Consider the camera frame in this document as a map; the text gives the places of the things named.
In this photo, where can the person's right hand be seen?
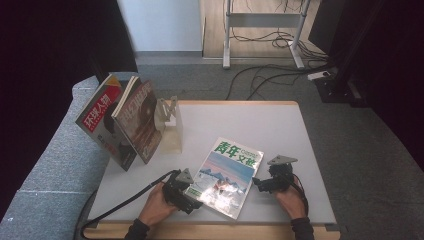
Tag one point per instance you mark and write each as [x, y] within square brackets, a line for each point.
[291, 203]

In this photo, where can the grey metal desk frame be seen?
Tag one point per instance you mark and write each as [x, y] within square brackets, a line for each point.
[263, 20]

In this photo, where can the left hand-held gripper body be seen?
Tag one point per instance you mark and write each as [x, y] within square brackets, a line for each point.
[176, 190]

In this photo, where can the red label portrait magazine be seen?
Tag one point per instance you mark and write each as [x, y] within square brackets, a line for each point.
[96, 113]

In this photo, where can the grey upholstered sofa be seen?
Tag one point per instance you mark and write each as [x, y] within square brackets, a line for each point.
[43, 180]

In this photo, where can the white power strip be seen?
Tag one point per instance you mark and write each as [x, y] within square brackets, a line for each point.
[318, 75]

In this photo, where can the beige expandable book rack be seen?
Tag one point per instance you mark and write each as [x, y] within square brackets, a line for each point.
[171, 136]

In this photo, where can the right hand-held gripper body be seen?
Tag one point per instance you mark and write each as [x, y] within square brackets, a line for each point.
[281, 176]

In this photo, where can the dark monitor panel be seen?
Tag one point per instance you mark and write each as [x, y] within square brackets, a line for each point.
[321, 23]

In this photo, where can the red-brown cover magazine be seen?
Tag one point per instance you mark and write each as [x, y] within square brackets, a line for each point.
[138, 123]

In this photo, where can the black curtain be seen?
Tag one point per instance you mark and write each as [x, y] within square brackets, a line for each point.
[393, 66]
[50, 40]

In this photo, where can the person's left hand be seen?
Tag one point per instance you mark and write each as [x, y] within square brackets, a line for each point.
[156, 208]

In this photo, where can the black stand base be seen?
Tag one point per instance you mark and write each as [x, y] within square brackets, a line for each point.
[336, 91]

